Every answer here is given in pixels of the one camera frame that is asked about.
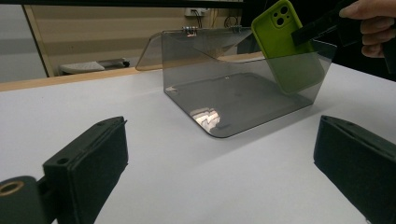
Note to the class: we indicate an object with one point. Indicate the white cabinet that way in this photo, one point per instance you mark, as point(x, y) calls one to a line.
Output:
point(18, 46)

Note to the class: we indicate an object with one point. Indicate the green phone case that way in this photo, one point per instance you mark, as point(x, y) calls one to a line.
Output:
point(274, 40)

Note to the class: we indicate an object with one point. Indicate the white flat floor object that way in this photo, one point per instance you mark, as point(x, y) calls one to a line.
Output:
point(82, 67)

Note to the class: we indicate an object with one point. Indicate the white power strip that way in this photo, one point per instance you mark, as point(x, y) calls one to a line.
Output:
point(194, 11)

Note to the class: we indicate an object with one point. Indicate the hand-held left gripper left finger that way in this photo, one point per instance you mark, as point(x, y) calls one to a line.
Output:
point(87, 168)

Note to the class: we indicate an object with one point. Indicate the transparent grey plastic box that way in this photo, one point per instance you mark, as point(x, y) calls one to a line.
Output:
point(236, 102)

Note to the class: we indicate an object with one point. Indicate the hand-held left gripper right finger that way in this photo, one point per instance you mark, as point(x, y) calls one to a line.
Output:
point(358, 168)

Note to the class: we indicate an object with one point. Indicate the black frame crossbar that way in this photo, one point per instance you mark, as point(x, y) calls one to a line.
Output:
point(124, 3)

